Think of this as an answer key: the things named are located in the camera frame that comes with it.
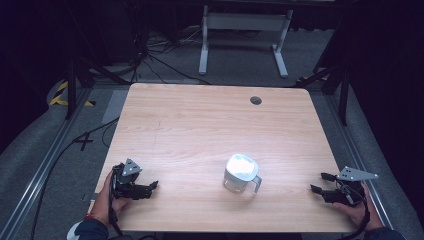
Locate white metal desk frame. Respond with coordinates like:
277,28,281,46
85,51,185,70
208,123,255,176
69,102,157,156
198,4,295,80

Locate black floor cable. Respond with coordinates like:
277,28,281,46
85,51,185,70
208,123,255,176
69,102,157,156
29,117,120,240

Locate clear water pitcher white lid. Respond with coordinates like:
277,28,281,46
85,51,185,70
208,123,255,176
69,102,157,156
222,153,263,195

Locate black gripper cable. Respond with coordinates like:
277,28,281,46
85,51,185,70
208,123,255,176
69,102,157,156
107,164,125,238
338,186,372,240

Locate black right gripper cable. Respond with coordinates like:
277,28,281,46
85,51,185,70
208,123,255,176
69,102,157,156
338,186,372,240

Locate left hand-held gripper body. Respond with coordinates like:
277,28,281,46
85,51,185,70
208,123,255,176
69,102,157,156
111,158,150,201

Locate aluminium floor rail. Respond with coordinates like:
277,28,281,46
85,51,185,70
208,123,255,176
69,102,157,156
0,87,94,240
324,94,396,231

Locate person's right hand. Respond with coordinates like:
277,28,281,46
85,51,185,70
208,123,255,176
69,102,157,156
331,182,385,232

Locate black metal stand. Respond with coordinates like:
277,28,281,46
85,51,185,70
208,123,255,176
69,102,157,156
64,54,132,120
293,63,352,127

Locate yellow black floor tape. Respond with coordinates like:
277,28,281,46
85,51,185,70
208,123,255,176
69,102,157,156
49,80,97,108

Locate bundle of black floor cables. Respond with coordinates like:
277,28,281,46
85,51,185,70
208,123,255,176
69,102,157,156
129,28,213,86

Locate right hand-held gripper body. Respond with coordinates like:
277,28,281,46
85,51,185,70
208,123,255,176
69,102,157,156
321,165,380,207

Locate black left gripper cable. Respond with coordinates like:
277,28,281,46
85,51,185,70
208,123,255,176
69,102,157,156
107,164,125,238

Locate person's left hand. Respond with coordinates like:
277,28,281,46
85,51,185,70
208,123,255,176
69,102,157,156
89,169,133,228

